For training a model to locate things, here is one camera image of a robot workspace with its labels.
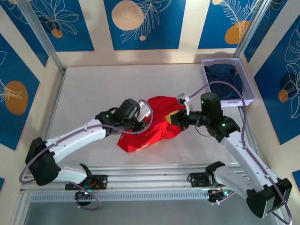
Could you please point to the blue floral wall panel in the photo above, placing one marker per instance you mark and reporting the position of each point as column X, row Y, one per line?
column 14, row 126
column 272, row 14
column 77, row 28
column 215, row 14
column 276, row 105
column 25, row 28
column 164, row 23

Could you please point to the dark blue garment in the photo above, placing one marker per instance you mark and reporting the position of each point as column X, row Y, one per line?
column 225, row 75

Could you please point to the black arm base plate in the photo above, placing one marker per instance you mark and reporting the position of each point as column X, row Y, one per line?
column 195, row 180
column 102, row 181

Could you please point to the aluminium base frame rails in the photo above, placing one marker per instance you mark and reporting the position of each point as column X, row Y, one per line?
column 145, row 181

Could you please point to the aluminium frame post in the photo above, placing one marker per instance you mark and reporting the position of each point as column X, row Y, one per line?
column 252, row 28
column 46, row 39

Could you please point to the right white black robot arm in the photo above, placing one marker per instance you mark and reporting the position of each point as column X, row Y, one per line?
column 246, row 159

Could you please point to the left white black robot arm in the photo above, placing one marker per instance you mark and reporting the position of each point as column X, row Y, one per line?
column 77, row 136

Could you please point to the red t-shirt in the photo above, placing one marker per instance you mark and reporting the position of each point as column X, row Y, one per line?
column 140, row 143

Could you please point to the lavender plastic basket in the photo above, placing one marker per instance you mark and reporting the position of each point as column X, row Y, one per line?
column 248, row 93

